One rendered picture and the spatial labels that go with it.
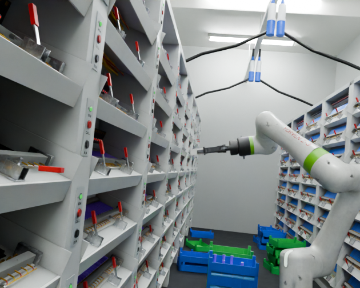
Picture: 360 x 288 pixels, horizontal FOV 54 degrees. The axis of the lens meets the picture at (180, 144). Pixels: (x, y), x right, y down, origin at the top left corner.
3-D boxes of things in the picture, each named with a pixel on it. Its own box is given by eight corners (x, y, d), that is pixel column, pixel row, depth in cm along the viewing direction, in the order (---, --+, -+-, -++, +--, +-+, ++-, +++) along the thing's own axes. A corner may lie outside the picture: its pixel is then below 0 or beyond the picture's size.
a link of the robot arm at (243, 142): (247, 135, 181) (248, 134, 172) (250, 158, 180) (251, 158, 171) (235, 137, 182) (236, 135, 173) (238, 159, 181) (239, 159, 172)
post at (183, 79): (168, 283, 283) (188, 74, 294) (167, 287, 274) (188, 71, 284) (143, 279, 285) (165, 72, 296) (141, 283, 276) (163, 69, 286)
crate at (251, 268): (254, 268, 233) (255, 255, 233) (258, 277, 212) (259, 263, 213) (208, 262, 236) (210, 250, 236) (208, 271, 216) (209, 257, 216)
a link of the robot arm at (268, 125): (302, 175, 147) (323, 164, 150) (304, 155, 140) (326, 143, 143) (250, 131, 173) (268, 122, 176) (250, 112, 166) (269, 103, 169)
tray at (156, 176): (163, 180, 210) (170, 165, 210) (142, 184, 149) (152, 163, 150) (132, 165, 212) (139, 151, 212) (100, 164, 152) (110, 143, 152)
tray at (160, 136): (166, 148, 211) (176, 127, 211) (147, 140, 151) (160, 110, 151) (135, 134, 213) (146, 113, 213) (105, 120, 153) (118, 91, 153)
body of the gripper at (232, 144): (239, 154, 172) (220, 156, 173) (238, 155, 181) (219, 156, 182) (237, 139, 173) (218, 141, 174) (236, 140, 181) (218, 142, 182)
